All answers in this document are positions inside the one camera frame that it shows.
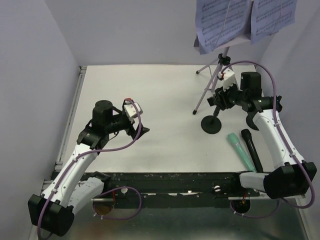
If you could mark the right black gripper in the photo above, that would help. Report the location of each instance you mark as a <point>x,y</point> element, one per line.
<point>221,97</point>

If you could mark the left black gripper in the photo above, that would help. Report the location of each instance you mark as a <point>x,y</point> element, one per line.
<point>131,130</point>

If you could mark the black microphone stand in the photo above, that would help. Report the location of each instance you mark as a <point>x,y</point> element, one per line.
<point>257,106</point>
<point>211,124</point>

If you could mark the green toy microphone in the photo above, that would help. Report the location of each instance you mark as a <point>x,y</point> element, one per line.
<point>236,144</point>

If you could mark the black microphone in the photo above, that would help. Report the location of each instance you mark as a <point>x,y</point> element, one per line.
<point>247,137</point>

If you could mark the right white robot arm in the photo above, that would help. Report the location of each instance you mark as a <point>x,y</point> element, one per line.
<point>291,174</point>

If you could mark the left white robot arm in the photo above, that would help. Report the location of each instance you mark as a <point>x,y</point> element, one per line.
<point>54,210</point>

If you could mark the silver tripod music stand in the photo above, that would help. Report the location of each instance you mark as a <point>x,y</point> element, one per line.
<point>223,61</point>

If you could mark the left sheet music page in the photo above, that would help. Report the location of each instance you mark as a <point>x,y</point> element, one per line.
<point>219,21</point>

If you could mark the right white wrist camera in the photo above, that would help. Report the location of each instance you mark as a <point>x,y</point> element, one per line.
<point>228,79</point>

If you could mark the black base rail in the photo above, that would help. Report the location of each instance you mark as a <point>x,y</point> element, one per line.
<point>171,190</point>

